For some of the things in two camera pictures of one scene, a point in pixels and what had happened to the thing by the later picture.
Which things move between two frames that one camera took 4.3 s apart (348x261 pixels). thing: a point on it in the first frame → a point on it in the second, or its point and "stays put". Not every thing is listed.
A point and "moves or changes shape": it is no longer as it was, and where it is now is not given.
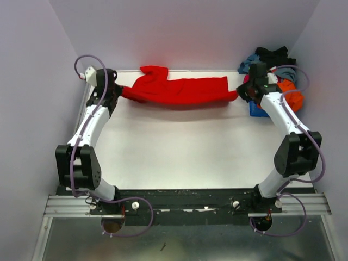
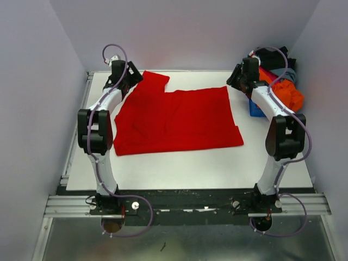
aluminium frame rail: (66, 206) stays put
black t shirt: (273, 58) stays put
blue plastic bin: (256, 110) stays put
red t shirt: (153, 87) moves or changes shape
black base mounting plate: (210, 206) stays put
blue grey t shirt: (285, 73) stays put
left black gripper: (118, 91) → (134, 78)
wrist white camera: (272, 79) → (252, 54)
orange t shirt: (295, 99) stays put
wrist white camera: (91, 76) → (109, 61)
